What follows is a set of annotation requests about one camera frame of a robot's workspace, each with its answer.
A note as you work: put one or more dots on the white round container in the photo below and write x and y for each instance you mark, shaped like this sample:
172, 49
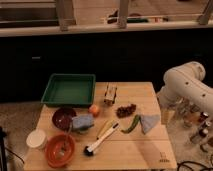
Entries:
37, 139

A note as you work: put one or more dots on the grey folded cloth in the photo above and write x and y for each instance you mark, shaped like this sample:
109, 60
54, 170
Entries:
148, 122

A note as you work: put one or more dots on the metal spoon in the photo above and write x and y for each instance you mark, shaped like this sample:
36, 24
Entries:
64, 147

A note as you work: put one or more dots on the red apple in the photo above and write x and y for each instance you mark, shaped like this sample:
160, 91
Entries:
94, 110

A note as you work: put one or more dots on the dark red bowl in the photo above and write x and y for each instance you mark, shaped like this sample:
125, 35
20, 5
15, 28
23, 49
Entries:
63, 117

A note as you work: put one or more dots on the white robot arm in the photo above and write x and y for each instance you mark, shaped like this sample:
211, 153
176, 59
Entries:
184, 81

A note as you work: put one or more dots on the bunch of red grapes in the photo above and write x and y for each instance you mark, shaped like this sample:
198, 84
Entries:
125, 111

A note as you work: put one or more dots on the spice bottles on floor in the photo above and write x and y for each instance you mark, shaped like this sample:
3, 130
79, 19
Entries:
194, 118

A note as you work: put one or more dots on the orange plastic bowl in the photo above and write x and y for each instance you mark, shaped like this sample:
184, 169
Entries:
53, 148

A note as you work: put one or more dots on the blue sponge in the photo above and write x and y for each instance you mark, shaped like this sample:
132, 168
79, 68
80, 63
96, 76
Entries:
82, 122

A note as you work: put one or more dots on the green chili pepper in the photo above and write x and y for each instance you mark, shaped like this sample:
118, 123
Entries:
134, 123

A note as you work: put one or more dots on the green plastic tray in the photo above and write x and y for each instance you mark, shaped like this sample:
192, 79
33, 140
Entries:
75, 90

